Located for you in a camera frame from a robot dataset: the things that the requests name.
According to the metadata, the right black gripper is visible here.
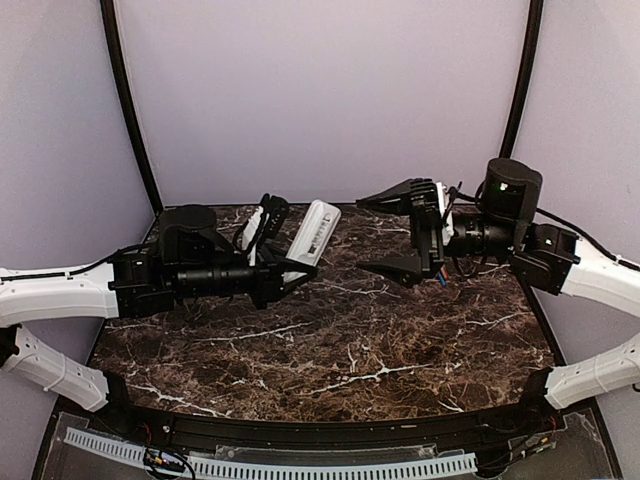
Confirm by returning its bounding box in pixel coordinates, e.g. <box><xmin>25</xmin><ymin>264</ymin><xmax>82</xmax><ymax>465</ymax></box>
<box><xmin>356</xmin><ymin>178</ymin><xmax>520</xmax><ymax>288</ymax></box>

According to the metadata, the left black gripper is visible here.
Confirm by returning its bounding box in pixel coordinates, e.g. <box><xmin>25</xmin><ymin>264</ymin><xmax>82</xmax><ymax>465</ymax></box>
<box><xmin>174</xmin><ymin>244</ymin><xmax>318</xmax><ymax>311</ymax></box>

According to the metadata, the white remote control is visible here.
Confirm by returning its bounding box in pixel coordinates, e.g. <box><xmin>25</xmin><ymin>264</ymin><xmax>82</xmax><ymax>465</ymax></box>
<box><xmin>286</xmin><ymin>199</ymin><xmax>341</xmax><ymax>267</ymax></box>

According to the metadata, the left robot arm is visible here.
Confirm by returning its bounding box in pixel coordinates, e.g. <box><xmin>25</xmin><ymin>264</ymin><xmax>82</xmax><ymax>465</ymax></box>
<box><xmin>1</xmin><ymin>195</ymin><xmax>340</xmax><ymax>436</ymax></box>

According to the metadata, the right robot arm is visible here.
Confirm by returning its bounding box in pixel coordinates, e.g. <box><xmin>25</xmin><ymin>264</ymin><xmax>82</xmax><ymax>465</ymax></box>
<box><xmin>356</xmin><ymin>158</ymin><xmax>639</xmax><ymax>315</ymax></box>

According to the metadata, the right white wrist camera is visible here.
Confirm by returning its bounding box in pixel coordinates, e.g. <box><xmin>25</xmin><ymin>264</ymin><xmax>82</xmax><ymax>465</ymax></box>
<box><xmin>436</xmin><ymin>182</ymin><xmax>462</xmax><ymax>245</ymax></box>

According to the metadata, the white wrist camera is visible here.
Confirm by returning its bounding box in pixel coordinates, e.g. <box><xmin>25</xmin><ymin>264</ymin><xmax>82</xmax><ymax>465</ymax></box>
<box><xmin>436</xmin><ymin>182</ymin><xmax>462</xmax><ymax>245</ymax></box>
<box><xmin>232</xmin><ymin>193</ymin><xmax>290</xmax><ymax>266</ymax></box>

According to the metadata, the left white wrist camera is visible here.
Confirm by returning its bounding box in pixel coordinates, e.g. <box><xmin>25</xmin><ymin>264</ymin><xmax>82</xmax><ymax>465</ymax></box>
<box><xmin>232</xmin><ymin>193</ymin><xmax>290</xmax><ymax>266</ymax></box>

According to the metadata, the black front rail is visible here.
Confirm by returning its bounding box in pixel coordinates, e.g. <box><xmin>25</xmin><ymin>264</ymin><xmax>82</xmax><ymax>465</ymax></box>
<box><xmin>90</xmin><ymin>404</ymin><xmax>566</xmax><ymax>451</ymax></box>

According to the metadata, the white slotted cable duct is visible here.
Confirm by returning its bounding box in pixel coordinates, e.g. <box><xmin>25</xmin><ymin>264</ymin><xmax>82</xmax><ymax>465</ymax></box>
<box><xmin>64</xmin><ymin>427</ymin><xmax>478</xmax><ymax>479</ymax></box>

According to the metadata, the right black frame post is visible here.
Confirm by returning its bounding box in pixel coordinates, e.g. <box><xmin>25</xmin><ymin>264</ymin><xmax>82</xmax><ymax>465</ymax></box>
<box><xmin>499</xmin><ymin>0</ymin><xmax>544</xmax><ymax>158</ymax></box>

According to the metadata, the black frame post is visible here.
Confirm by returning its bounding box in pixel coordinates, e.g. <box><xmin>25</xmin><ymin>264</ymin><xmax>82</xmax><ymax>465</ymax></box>
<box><xmin>499</xmin><ymin>0</ymin><xmax>544</xmax><ymax>158</ymax></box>
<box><xmin>99</xmin><ymin>0</ymin><xmax>164</xmax><ymax>217</ymax></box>

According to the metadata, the left black frame post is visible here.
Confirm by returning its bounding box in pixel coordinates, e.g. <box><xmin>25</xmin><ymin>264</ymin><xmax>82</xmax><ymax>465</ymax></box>
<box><xmin>99</xmin><ymin>0</ymin><xmax>164</xmax><ymax>217</ymax></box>

